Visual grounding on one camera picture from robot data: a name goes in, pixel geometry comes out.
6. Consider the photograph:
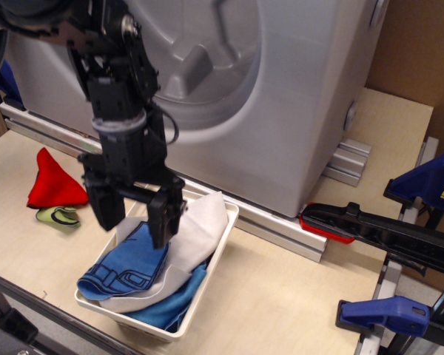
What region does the light blue cloth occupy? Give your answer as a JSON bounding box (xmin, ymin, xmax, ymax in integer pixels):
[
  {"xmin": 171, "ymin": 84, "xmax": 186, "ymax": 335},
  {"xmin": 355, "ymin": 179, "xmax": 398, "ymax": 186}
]
[{"xmin": 124, "ymin": 261, "xmax": 207, "ymax": 333}]

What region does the blue Irwin clamp upper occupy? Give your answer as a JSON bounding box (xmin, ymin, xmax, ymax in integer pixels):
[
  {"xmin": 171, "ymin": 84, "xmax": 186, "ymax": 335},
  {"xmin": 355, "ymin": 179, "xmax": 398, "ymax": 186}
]
[{"xmin": 383, "ymin": 153, "xmax": 444, "ymax": 211}]

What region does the aluminium extrusion rail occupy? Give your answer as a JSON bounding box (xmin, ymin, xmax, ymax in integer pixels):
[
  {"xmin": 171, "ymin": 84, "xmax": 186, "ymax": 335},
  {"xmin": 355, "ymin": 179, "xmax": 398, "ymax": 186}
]
[{"xmin": 0, "ymin": 103, "xmax": 327, "ymax": 263}]

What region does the blue clamp far left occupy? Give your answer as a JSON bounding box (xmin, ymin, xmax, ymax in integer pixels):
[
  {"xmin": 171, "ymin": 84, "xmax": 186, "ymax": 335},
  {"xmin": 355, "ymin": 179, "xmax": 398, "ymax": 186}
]
[{"xmin": 0, "ymin": 59, "xmax": 23, "ymax": 107}]

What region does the yellow-green small cloth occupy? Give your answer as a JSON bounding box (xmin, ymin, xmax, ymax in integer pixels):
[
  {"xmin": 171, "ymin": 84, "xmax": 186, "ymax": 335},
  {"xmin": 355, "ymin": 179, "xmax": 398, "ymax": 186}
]
[{"xmin": 36, "ymin": 206, "xmax": 81, "ymax": 229}]

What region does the black red bar clamp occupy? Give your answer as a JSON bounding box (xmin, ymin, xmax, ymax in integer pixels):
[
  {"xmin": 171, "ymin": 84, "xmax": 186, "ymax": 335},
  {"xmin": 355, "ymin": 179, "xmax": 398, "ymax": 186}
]
[{"xmin": 300, "ymin": 202, "xmax": 444, "ymax": 274}]

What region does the red cloth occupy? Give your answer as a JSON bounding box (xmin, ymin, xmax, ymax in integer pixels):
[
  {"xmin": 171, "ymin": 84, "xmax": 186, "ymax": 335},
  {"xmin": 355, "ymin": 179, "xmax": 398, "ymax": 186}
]
[{"xmin": 27, "ymin": 148, "xmax": 89, "ymax": 209}]

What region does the white felt cloth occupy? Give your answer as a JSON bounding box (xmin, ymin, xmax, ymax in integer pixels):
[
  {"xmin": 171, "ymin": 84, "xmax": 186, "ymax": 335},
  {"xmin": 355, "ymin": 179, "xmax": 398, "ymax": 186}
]
[{"xmin": 99, "ymin": 192, "xmax": 228, "ymax": 313}]

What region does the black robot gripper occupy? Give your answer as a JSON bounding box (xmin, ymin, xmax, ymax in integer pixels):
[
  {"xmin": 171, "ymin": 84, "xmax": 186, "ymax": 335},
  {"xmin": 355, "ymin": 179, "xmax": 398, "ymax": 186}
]
[{"xmin": 79, "ymin": 116, "xmax": 186, "ymax": 249}]

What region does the dark blue jeans cloth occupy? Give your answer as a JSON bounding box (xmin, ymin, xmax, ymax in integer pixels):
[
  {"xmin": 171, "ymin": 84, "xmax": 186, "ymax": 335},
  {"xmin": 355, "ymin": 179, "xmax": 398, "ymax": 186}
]
[{"xmin": 77, "ymin": 222, "xmax": 169, "ymax": 301}]

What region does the blue clamp lower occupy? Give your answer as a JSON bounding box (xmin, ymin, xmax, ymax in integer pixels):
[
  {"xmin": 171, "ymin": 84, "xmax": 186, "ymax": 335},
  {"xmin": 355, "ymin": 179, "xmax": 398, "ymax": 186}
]
[{"xmin": 335, "ymin": 296, "xmax": 444, "ymax": 346}]

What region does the white plastic laundry basket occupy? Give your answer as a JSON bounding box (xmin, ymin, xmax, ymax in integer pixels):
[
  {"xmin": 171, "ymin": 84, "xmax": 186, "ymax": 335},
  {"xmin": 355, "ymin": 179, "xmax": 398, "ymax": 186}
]
[{"xmin": 75, "ymin": 192, "xmax": 238, "ymax": 342}]

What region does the short aluminium extrusion block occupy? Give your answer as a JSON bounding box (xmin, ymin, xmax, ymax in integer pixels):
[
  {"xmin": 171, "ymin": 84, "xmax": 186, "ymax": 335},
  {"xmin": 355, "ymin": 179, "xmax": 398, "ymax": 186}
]
[{"xmin": 322, "ymin": 138, "xmax": 371, "ymax": 187}]

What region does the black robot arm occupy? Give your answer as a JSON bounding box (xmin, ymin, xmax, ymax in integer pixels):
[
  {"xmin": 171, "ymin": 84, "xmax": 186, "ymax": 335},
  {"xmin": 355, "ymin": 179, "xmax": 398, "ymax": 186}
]
[{"xmin": 0, "ymin": 1, "xmax": 185, "ymax": 249}]

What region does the grey toy washing machine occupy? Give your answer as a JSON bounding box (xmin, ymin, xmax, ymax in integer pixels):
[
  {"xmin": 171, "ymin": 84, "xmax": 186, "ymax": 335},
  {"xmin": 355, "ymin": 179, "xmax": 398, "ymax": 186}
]
[{"xmin": 5, "ymin": 0, "xmax": 389, "ymax": 219}]

